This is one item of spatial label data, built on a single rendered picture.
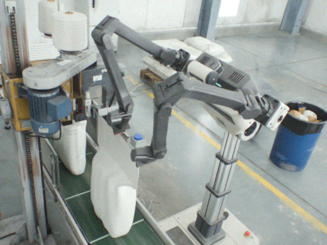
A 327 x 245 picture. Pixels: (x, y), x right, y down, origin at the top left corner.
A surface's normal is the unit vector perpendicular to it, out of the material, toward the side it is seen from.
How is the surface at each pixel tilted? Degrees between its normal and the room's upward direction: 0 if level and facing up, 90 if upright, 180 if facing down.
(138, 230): 0
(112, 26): 85
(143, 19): 90
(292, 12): 90
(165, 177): 0
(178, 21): 90
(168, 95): 52
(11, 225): 0
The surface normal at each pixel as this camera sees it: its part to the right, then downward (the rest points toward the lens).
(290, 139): -0.62, 0.38
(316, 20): -0.82, 0.21
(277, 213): 0.12, -0.85
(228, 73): -0.44, -0.52
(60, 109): 0.86, 0.34
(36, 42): 0.57, 0.47
